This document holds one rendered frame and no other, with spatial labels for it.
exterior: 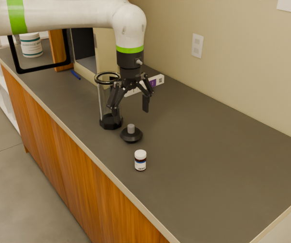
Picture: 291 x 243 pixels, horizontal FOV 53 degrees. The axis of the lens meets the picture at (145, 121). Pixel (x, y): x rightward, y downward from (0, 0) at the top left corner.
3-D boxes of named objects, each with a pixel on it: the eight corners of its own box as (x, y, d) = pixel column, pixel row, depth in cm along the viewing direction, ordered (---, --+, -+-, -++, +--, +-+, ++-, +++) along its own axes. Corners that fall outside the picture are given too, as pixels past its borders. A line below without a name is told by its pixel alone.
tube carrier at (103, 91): (115, 112, 134) (112, 68, 122) (128, 122, 127) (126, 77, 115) (94, 120, 128) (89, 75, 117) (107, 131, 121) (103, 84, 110)
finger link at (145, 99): (142, 94, 113) (144, 94, 114) (142, 110, 117) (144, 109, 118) (146, 97, 111) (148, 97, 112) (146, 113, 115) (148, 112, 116)
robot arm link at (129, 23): (116, 9, 84) (151, 6, 87) (105, 0, 94) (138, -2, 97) (118, 56, 92) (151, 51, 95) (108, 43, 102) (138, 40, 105)
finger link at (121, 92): (133, 83, 103) (131, 82, 102) (117, 110, 104) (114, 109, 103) (127, 79, 106) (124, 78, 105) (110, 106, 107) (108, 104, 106)
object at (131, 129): (133, 129, 124) (133, 116, 121) (147, 140, 118) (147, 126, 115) (115, 137, 120) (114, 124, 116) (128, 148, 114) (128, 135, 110)
